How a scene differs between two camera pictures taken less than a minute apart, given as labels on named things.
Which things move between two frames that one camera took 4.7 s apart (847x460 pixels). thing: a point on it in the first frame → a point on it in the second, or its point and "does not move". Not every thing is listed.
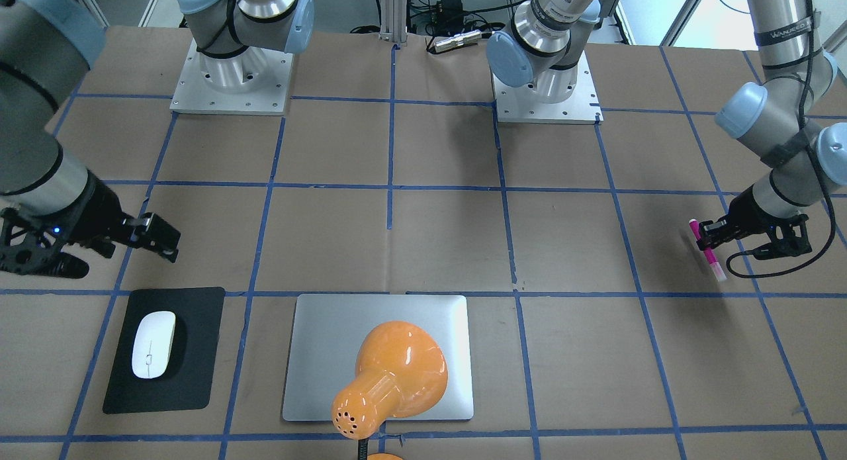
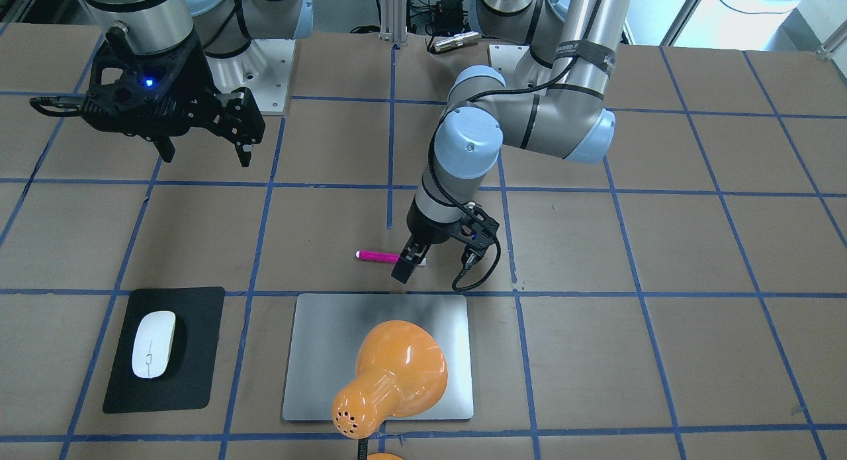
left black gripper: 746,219 → 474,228
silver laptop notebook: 327,329 does not move
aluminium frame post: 393,12 does not move
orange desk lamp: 400,371 does not move
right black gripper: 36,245 → 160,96
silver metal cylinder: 458,40 does not move
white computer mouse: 152,343 does not move
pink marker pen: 716,267 → 377,256
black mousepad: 189,380 does not move
